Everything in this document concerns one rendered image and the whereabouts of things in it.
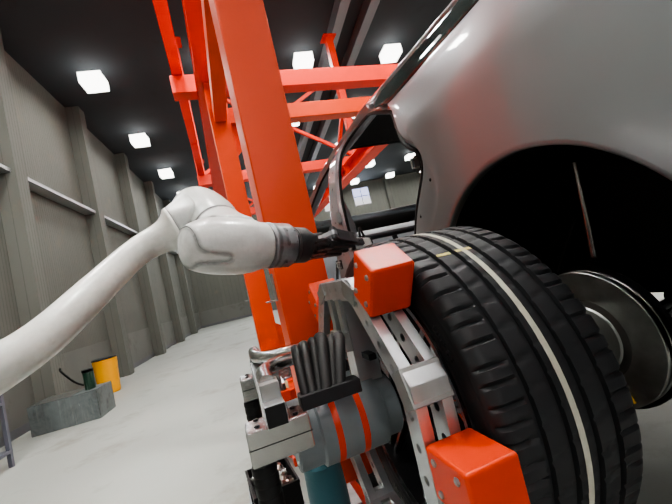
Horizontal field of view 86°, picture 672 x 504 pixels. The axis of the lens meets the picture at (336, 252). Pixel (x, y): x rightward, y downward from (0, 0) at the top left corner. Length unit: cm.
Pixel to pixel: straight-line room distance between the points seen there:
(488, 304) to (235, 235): 42
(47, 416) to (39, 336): 571
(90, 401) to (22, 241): 272
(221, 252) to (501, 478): 49
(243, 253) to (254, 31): 92
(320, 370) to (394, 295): 16
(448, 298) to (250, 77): 98
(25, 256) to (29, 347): 658
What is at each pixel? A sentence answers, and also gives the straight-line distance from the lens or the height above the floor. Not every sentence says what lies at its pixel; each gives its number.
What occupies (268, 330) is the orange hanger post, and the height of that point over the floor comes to 82.
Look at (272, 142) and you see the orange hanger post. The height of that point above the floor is 159.
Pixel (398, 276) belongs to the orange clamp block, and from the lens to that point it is 56.
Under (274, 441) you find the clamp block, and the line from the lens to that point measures 57.
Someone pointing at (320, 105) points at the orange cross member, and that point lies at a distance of 361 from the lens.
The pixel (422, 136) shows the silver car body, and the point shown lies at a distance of 121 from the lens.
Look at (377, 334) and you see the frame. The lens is 58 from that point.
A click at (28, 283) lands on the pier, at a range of 720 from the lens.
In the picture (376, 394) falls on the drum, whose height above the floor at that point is 89.
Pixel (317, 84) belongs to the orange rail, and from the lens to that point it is 439.
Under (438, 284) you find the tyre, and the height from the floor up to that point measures 108.
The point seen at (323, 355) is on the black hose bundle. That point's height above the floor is 102.
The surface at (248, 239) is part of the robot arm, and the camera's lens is 64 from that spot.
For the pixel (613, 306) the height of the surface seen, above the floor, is 93.
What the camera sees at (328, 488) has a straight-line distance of 92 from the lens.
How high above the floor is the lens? 113
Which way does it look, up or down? 4 degrees up
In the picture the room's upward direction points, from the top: 13 degrees counter-clockwise
